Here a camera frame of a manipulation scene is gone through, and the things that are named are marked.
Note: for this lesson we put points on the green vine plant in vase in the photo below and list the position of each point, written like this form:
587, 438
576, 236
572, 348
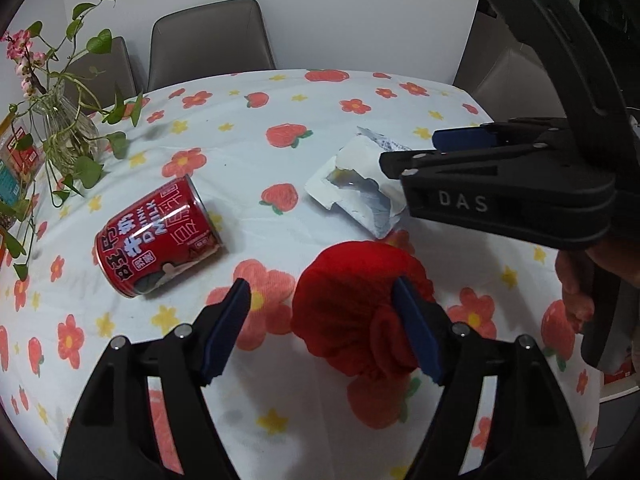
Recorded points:
54, 111

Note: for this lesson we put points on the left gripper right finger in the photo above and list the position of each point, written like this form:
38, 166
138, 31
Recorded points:
440, 348

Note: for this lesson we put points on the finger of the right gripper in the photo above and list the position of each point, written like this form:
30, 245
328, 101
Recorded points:
411, 167
464, 139

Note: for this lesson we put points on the red foam net ball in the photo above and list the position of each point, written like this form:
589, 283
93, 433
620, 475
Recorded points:
342, 308

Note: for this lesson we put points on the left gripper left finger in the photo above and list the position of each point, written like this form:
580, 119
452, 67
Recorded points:
185, 362

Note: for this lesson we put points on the red snack packet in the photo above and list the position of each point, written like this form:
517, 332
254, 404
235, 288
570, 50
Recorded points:
24, 164

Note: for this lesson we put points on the grey dining chair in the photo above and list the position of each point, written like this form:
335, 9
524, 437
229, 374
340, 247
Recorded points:
504, 76
213, 39
103, 73

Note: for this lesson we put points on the person's right hand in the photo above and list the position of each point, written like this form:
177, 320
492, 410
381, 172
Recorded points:
575, 271

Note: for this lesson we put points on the white silver wrapper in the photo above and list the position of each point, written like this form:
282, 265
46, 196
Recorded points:
353, 181

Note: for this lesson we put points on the red milk can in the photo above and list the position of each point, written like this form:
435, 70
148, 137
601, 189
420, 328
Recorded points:
156, 238

